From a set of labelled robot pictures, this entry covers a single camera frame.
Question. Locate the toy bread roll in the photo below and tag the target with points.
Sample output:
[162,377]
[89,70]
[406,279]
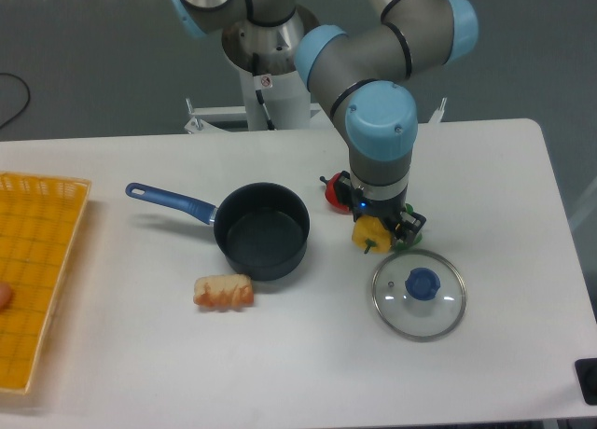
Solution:
[223,291]

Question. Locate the yellow bell pepper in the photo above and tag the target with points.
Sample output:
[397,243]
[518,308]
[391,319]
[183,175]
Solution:
[370,236]

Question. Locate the orange object in basket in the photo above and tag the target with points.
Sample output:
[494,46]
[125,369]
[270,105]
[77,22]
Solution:
[6,294]

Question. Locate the black device at table edge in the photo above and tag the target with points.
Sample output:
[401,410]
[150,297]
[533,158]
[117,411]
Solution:
[586,371]

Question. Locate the glass lid with blue knob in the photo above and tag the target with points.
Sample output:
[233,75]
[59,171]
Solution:
[419,294]

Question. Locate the yellow plastic basket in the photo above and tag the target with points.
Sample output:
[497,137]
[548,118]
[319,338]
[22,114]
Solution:
[40,216]

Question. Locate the red bell pepper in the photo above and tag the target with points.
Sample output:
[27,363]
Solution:
[331,195]

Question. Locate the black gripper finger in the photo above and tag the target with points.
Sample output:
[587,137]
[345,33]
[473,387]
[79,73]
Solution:
[406,228]
[344,191]

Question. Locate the green bell pepper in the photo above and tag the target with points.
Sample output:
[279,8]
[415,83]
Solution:
[410,209]

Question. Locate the dark pot with blue handle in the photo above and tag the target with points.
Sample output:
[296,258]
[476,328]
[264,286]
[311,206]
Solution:
[261,228]

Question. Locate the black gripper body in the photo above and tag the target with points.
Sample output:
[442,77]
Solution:
[384,202]

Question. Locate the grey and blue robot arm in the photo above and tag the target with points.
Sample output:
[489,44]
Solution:
[358,80]

